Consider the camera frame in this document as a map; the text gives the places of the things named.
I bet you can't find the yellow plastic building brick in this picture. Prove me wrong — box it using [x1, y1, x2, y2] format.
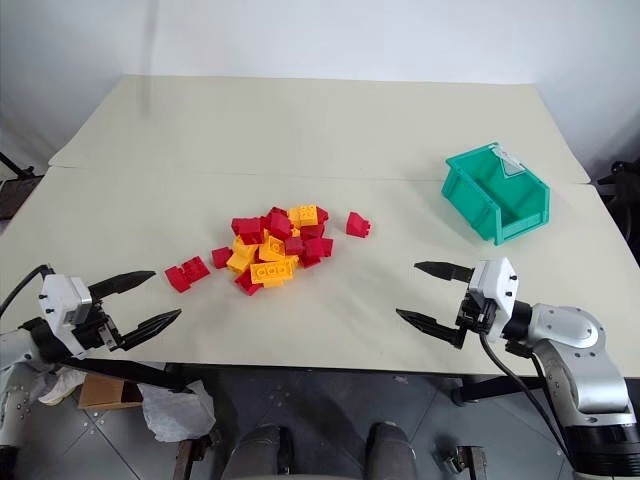
[249, 259, 300, 289]

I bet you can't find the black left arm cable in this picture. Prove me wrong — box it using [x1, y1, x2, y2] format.
[0, 265, 55, 321]

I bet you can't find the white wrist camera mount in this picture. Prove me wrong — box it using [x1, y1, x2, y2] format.
[38, 273, 94, 358]
[466, 256, 520, 344]

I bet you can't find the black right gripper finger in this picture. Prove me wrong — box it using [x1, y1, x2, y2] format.
[413, 260, 475, 284]
[395, 308, 467, 350]

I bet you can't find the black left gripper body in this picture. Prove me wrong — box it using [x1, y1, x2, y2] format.
[72, 297, 126, 352]

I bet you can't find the black table leg frame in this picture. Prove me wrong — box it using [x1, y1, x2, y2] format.
[451, 375, 549, 406]

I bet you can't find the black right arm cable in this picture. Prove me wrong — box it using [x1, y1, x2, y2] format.
[478, 331, 581, 464]

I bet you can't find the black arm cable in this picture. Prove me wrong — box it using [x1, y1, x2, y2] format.
[0, 265, 55, 321]
[478, 331, 581, 464]

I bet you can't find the white foam wrapping sheet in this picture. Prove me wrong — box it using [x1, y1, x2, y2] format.
[139, 379, 218, 444]

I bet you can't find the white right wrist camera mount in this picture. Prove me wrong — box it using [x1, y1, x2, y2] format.
[466, 256, 520, 344]

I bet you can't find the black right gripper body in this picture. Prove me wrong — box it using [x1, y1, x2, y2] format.
[455, 286, 497, 337]

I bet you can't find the yellow plastic toy brick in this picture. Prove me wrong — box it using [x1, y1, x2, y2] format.
[226, 249, 257, 274]
[231, 235, 262, 257]
[288, 204, 320, 227]
[257, 235, 287, 263]

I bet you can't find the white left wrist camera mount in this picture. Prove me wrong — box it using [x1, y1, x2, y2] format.
[38, 273, 94, 358]

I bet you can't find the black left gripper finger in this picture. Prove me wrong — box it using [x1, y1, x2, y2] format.
[88, 270, 158, 302]
[116, 308, 183, 351]

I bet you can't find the black table brace bar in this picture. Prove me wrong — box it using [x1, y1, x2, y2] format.
[63, 357, 197, 395]

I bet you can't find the clear plastic label card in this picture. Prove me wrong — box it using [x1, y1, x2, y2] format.
[491, 146, 527, 179]

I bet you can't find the black metal stand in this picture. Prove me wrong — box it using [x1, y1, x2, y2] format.
[0, 149, 37, 222]

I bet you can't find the black equipment frame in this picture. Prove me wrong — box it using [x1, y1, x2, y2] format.
[596, 159, 640, 244]

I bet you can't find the brown cardboard box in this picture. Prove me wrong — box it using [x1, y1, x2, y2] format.
[78, 373, 147, 411]

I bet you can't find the green plastic storage bin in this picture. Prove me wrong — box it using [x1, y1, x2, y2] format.
[439, 144, 552, 247]

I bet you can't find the dark rounded shape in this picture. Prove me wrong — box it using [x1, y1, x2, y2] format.
[233, 423, 295, 477]
[366, 421, 417, 480]

